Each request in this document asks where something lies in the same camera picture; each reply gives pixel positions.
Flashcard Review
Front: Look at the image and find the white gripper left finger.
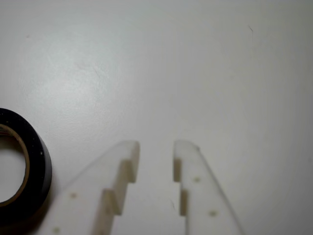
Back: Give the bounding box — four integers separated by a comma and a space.
36, 139, 141, 235

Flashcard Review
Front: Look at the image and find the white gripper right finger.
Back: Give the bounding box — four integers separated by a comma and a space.
173, 139, 245, 235

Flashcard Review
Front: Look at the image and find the black tape roll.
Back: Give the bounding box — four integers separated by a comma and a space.
0, 107, 53, 221

